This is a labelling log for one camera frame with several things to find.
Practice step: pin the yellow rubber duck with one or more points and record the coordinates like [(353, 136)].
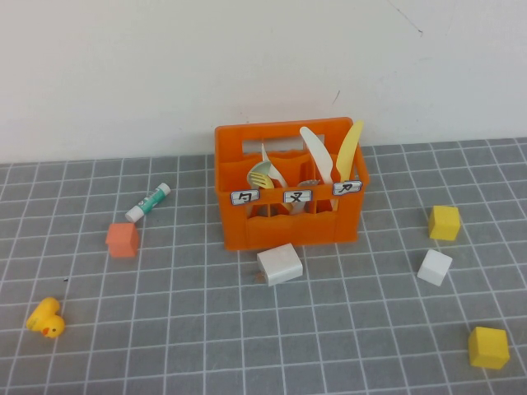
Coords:
[(47, 319)]

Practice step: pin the yellow plastic knife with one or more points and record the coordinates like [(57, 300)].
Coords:
[(349, 152)]

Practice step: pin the mint green plastic spoon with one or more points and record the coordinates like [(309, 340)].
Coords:
[(259, 168)]

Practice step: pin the yellow foam cube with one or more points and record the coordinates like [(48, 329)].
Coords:
[(444, 224), (489, 347)]

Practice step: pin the orange plastic cutlery holder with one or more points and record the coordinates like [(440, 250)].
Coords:
[(280, 234)]

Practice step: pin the white plastic knife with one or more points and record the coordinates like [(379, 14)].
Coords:
[(315, 150)]

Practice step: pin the orange foam cube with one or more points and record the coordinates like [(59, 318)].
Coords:
[(122, 243)]

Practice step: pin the white label printed 勺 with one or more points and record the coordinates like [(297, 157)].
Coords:
[(245, 197)]

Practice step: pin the white label printed 刀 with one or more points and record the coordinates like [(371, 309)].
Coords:
[(347, 188)]

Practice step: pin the white green glue stick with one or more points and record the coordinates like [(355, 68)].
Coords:
[(148, 201)]

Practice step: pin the white label printed 叉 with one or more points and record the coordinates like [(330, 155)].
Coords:
[(298, 196)]

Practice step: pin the white plug charger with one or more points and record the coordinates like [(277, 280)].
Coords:
[(281, 263)]

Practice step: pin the yellow plastic fork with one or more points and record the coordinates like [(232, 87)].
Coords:
[(267, 183)]

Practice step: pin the white plastic fork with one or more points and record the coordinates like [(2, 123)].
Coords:
[(280, 177)]

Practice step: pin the white foam cube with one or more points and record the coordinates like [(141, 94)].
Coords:
[(434, 267)]

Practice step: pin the grey plastic fork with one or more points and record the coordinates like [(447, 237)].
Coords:
[(306, 182)]

